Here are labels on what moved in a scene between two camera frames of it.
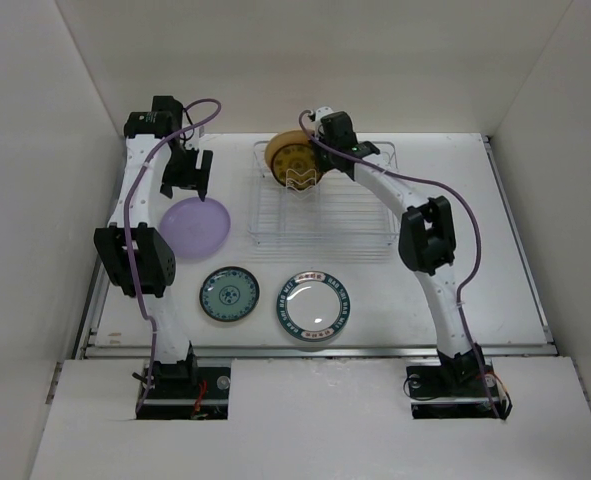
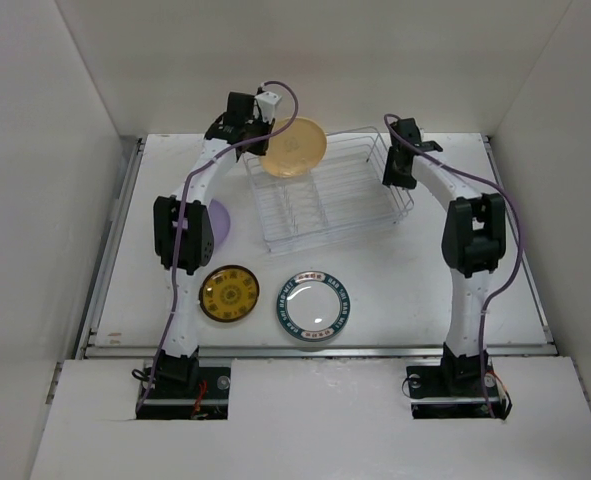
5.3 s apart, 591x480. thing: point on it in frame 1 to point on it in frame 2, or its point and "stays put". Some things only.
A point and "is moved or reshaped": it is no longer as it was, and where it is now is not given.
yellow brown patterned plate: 296,166 to 229,293
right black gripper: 322,165 to 389,176
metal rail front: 323,351 stays put
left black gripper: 193,178 to 261,148
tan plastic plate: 283,138 is moved or reshaped
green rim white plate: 313,306 stays put
